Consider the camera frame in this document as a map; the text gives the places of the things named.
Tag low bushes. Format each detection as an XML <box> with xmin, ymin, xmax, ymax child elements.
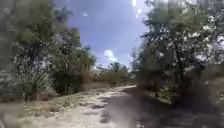
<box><xmin>89</xmin><ymin>61</ymin><xmax>138</xmax><ymax>87</ymax></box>

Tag pale dirt path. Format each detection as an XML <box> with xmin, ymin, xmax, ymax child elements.
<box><xmin>19</xmin><ymin>84</ymin><xmax>224</xmax><ymax>128</ymax></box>

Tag group of green trees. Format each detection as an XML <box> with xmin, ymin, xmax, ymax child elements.
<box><xmin>0</xmin><ymin>0</ymin><xmax>98</xmax><ymax>101</ymax></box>

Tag large leafy tree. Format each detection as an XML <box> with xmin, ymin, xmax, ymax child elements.
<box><xmin>131</xmin><ymin>0</ymin><xmax>224</xmax><ymax>104</ymax></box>

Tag dry grass verge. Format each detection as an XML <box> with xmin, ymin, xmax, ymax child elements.
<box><xmin>0</xmin><ymin>81</ymin><xmax>116</xmax><ymax>128</ymax></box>

